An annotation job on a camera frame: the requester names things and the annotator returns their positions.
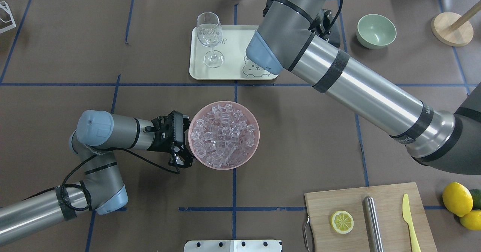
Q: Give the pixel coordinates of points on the green lime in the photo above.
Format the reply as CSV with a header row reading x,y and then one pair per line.
x,y
476,197

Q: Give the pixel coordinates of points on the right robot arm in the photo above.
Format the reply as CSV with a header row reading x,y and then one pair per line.
x,y
442,140

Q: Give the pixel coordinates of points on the green bowl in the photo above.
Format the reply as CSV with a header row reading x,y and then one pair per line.
x,y
374,31

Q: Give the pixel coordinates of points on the pink bowl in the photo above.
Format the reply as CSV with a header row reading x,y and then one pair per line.
x,y
224,135

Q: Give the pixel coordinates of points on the clear wine glass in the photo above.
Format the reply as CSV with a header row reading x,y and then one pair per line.
x,y
210,34

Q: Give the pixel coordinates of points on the white wire cup rack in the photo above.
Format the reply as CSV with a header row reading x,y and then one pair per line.
x,y
7,21

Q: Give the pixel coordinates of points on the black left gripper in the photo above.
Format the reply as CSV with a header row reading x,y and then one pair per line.
x,y
164,145

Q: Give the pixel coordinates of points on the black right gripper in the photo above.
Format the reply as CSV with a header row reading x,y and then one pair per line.
x,y
325,25

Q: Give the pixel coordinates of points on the wooden cup tree stand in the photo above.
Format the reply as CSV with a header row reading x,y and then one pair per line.
x,y
454,29

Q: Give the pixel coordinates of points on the steel muddler black cap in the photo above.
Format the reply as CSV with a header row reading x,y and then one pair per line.
x,y
372,225

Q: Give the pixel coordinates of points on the clear ice cubes pile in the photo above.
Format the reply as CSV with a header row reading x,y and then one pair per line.
x,y
224,135

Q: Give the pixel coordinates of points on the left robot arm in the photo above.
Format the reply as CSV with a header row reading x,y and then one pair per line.
x,y
96,183

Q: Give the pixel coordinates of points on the whole yellow lemon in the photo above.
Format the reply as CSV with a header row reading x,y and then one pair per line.
x,y
457,199

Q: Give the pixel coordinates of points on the yellow plastic knife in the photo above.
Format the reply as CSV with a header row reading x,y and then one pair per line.
x,y
407,217

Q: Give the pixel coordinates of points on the cream bear tray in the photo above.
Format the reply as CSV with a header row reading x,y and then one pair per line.
x,y
236,66

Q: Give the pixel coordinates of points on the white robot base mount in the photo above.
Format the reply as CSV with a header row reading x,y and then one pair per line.
x,y
268,245

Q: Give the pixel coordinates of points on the lemon half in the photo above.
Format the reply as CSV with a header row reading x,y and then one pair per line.
x,y
341,222

